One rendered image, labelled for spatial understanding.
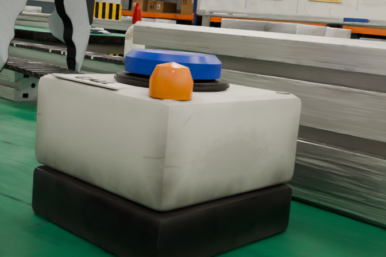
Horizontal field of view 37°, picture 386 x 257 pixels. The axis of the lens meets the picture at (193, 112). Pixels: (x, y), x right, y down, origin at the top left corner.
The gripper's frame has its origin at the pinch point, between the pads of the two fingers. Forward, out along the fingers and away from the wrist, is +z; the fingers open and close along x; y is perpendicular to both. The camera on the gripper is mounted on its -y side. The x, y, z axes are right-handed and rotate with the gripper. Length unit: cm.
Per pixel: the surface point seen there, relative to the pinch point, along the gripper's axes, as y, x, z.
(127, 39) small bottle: 31.0, -36.6, -2.0
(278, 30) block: -17.0, -14.0, -5.6
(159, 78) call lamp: -34.2, 16.7, -3.4
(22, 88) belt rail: 1.0, 1.2, 2.0
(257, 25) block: -14.5, -14.0, -5.8
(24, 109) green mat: -3.5, 3.5, 3.2
